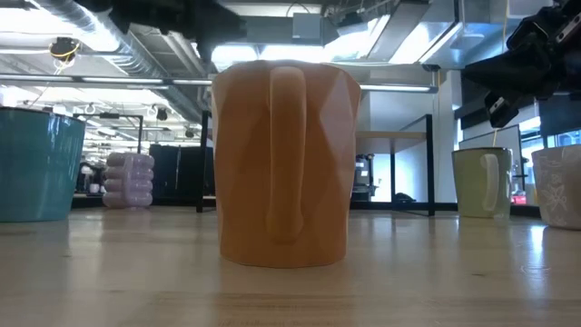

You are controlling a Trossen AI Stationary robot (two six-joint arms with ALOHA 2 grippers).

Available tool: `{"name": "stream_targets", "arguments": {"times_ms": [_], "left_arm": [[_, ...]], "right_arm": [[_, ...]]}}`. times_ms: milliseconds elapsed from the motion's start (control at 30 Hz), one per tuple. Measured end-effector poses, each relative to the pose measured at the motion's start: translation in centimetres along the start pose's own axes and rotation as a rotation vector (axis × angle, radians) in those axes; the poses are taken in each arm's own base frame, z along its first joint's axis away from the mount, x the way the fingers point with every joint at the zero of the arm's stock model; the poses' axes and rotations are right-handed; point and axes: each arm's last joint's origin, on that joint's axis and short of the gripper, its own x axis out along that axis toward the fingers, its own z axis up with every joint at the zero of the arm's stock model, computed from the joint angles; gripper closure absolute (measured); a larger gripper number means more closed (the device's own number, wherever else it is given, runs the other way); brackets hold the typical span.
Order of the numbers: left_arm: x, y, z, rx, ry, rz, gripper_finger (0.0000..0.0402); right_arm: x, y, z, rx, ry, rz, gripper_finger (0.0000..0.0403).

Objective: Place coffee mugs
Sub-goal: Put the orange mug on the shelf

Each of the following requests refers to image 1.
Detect orange faceted mug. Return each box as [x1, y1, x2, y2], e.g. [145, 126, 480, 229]
[211, 59, 363, 269]

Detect teal glossy mug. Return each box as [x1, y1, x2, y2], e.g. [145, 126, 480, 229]
[0, 106, 87, 223]

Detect wooden shelf black frame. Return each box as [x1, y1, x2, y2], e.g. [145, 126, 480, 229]
[195, 110, 437, 218]

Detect grey floral patterned mug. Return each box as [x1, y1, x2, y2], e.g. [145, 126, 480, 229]
[530, 144, 581, 231]

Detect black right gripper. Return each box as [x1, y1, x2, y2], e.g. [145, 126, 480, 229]
[462, 0, 581, 99]

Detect grey machine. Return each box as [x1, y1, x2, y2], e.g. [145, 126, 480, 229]
[353, 153, 378, 202]

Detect silver ventilation duct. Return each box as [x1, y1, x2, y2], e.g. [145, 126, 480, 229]
[26, 0, 214, 124]

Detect black aluminium table frame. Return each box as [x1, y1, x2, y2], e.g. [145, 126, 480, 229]
[72, 193, 541, 218]

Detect black partition cabinet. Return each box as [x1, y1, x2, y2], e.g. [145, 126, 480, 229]
[148, 143, 217, 201]

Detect black yellow ceiling reel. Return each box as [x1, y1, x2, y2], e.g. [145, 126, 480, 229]
[48, 36, 82, 64]

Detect long ceiling light strip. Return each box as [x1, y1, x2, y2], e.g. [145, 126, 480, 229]
[0, 74, 439, 94]

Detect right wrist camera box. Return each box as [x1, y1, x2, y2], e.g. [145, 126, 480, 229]
[484, 90, 523, 129]

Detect pale green mug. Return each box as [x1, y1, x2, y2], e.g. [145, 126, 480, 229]
[451, 146, 514, 220]

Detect black metal rig frame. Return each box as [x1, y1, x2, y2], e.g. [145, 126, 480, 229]
[71, 113, 144, 196]

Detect lilac ribbed mug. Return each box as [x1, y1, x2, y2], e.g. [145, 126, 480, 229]
[102, 152, 155, 210]

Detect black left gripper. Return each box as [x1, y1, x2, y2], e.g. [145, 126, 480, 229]
[172, 0, 249, 63]

